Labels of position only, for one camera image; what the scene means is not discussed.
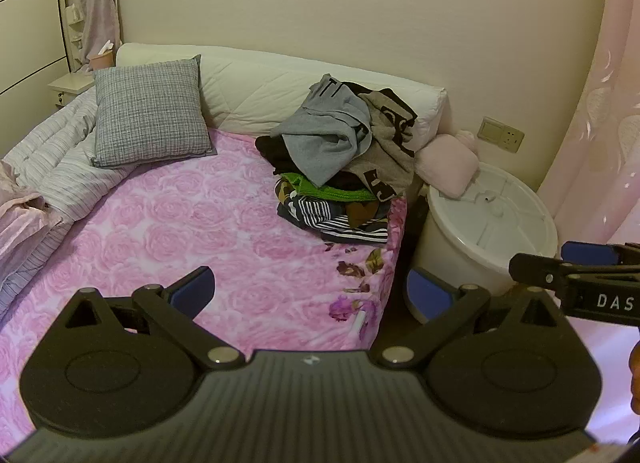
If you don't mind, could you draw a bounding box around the white wardrobe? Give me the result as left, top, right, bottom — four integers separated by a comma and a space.
0, 0, 72, 154

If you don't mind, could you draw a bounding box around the white padded headboard cushion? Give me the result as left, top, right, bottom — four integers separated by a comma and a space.
116, 43, 448, 150

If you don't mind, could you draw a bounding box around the khaki garment with black print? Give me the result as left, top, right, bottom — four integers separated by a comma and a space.
345, 83, 419, 204

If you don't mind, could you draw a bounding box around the grey striped duvet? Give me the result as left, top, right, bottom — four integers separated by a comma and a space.
0, 88, 140, 325

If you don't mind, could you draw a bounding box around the grey sweatshirt with black print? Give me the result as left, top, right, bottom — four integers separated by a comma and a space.
270, 74, 374, 188

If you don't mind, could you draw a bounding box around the white round lidded tub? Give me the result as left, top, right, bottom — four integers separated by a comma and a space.
410, 162, 559, 325

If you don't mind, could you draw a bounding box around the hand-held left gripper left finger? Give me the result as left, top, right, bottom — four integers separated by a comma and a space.
55, 266, 247, 370

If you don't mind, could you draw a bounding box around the lilac hanging towel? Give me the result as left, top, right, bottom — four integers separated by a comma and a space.
79, 0, 124, 62

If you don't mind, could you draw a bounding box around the green garment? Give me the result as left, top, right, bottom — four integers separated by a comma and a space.
279, 172, 379, 202

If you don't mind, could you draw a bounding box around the pink curtain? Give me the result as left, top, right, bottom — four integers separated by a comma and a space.
536, 0, 640, 446

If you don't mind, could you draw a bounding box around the pink rose bed sheet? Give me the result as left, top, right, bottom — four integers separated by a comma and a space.
0, 127, 409, 445

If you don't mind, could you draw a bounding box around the black and white striped garment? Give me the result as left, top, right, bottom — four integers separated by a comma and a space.
276, 192, 392, 247

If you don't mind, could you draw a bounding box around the brown garment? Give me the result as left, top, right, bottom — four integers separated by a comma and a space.
347, 202, 382, 230

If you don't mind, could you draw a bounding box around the beige wall socket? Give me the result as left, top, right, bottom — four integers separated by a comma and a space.
476, 116, 525, 154

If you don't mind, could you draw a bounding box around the pale pink blanket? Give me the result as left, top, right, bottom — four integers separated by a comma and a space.
0, 158, 64, 290

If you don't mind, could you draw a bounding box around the white nightstand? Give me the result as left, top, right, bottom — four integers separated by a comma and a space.
47, 70, 99, 106

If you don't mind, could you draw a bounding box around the white corner shelf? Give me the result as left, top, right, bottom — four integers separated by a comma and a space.
63, 2, 87, 74

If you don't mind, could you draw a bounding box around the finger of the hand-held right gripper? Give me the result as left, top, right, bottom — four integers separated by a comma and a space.
560, 241, 640, 268
509, 252, 640, 301

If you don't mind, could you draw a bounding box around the pink plush pillow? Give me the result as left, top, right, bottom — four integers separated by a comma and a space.
414, 130, 481, 200

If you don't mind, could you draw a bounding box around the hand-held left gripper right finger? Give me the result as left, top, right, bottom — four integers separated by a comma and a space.
367, 267, 574, 370

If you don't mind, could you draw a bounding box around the grey checked pillow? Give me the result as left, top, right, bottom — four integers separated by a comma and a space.
91, 55, 219, 170

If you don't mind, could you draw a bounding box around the pink tissue box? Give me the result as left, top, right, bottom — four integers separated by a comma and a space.
88, 45, 119, 73

